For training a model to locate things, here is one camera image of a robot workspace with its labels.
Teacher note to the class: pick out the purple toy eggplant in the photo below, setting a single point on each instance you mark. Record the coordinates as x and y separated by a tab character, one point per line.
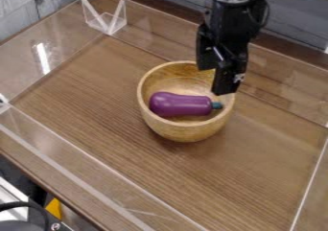
169	104

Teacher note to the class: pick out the clear acrylic corner bracket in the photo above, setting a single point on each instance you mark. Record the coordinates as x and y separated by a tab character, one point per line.
106	22

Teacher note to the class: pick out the clear acrylic tray wall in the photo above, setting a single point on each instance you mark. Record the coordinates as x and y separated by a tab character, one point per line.
99	193

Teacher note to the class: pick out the light wooden bowl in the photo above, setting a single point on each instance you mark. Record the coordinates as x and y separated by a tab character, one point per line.
179	77

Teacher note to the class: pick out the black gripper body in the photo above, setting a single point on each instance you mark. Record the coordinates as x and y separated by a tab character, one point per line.
234	24

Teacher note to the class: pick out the black device with yellow label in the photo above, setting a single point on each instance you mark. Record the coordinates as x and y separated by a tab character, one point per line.
71	221

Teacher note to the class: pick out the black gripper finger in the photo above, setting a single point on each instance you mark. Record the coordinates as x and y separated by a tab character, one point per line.
229	75
206	58

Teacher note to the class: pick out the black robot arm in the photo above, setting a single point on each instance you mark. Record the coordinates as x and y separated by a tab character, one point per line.
230	25

